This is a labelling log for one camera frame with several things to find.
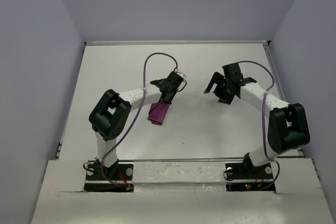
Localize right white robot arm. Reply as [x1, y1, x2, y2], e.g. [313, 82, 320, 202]
[204, 62, 310, 178]

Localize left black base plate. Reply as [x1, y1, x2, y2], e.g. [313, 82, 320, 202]
[83, 161, 134, 193]

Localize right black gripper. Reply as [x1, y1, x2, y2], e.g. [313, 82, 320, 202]
[204, 71, 234, 105]

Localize purple cloth napkin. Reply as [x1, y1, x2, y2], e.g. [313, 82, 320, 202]
[148, 102, 170, 125]

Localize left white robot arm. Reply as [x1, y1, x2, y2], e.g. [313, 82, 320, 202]
[89, 71, 186, 179]

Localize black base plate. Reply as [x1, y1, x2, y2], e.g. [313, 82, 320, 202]
[83, 161, 134, 193]
[223, 154, 276, 192]

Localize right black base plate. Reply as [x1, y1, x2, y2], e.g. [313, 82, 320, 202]
[223, 154, 276, 192]

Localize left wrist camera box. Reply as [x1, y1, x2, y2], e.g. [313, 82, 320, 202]
[176, 71, 186, 82]

